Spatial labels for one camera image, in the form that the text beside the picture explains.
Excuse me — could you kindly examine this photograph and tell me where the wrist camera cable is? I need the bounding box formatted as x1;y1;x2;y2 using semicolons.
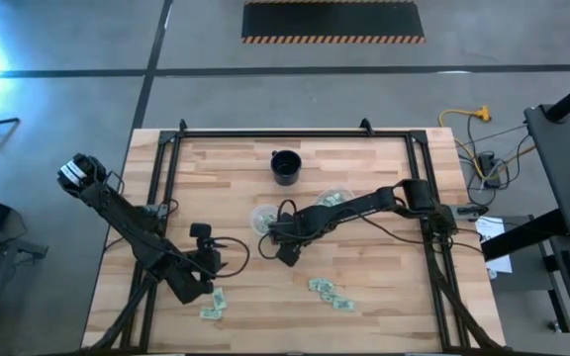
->
256;199;299;261
213;235;251;279

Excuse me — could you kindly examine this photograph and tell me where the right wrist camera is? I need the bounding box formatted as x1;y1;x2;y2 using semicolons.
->
275;244;302;268

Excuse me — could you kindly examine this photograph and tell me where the clear plastic container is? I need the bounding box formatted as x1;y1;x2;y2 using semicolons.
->
313;186;356;209
249;203;280;237

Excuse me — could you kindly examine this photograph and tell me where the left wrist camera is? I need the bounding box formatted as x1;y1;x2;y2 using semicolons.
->
189;222;213;241

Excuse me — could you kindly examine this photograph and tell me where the grey cart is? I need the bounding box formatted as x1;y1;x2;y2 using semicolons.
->
0;222;49;298

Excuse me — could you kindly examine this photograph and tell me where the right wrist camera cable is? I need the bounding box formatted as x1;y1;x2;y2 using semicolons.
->
256;199;299;261

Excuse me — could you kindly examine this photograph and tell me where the black hazard-striped floor mat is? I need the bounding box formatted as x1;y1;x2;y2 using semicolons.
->
240;0;427;45

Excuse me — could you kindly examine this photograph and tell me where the black power strip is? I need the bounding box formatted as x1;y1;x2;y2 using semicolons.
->
477;151;503;189

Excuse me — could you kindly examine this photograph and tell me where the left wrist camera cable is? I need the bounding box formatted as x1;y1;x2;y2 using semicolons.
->
213;235;251;279

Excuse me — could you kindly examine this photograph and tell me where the grey desk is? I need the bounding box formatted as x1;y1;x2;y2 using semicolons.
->
522;102;570;239

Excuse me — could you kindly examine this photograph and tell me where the black metal rig frame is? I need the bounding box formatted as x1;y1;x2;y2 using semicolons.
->
81;118;507;356

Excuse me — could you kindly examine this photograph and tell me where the white paper sheet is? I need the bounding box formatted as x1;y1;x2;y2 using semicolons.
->
473;216;514;275

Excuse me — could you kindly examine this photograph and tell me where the yellow extension cord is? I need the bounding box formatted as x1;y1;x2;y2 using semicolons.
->
436;104;492;180

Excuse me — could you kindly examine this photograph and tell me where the black cup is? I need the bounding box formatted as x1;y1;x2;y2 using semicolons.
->
269;149;303;187

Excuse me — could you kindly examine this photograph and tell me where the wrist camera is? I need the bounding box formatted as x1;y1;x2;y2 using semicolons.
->
275;244;302;268
189;222;213;241

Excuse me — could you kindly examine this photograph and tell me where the black desk beam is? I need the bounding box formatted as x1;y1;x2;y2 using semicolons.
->
481;208;569;262

